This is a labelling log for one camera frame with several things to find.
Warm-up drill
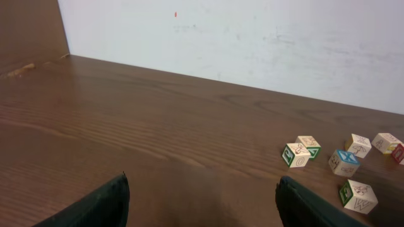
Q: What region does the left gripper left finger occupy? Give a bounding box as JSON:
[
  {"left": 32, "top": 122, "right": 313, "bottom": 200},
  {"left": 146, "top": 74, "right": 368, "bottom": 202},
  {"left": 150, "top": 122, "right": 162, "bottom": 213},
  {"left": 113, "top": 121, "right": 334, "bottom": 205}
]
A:
[{"left": 34, "top": 173, "right": 130, "bottom": 227}]

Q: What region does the tan wooden block far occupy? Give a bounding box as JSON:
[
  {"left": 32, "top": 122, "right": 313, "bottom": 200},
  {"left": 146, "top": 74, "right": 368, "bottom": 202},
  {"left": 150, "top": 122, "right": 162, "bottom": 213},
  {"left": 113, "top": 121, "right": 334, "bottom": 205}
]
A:
[{"left": 371, "top": 133, "right": 401, "bottom": 154}]

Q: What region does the green edged wooden block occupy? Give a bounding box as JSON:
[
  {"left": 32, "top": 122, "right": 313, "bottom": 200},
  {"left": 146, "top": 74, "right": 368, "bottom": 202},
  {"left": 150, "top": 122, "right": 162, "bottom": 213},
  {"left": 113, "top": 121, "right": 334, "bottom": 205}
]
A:
[{"left": 295, "top": 136, "right": 321, "bottom": 160}]

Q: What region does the blue X wooden block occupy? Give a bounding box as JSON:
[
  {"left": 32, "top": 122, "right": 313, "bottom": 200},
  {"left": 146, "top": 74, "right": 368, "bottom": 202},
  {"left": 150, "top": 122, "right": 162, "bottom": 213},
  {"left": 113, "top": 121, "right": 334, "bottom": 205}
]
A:
[{"left": 328, "top": 149, "right": 360, "bottom": 177}]

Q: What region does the wooden block red edge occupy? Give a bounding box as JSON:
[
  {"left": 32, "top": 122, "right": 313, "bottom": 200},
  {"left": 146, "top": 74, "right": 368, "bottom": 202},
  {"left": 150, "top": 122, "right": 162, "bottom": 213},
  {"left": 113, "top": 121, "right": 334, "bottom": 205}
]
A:
[{"left": 391, "top": 143, "right": 404, "bottom": 165}]

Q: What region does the wooden block left of group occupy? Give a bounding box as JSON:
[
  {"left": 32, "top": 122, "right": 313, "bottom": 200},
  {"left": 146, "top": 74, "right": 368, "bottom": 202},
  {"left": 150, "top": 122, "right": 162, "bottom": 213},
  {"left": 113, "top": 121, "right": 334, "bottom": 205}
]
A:
[{"left": 282, "top": 143, "right": 311, "bottom": 168}]

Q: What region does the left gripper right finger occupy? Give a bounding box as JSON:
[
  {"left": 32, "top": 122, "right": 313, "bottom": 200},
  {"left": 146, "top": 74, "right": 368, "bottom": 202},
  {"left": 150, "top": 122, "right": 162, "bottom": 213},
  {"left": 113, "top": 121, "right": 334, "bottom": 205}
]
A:
[{"left": 275, "top": 176, "right": 364, "bottom": 227}]

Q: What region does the wooden block with umbrella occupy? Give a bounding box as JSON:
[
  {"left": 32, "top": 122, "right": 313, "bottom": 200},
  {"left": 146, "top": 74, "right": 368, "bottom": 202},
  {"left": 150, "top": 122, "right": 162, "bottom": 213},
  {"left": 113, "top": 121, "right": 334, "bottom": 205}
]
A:
[{"left": 344, "top": 134, "right": 372, "bottom": 158}]

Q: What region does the wooden block W centre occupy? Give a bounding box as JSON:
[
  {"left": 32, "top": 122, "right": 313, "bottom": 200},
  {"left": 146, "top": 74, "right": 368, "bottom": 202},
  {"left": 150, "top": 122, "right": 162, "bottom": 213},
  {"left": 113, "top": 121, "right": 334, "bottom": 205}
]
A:
[{"left": 338, "top": 180, "right": 378, "bottom": 214}]

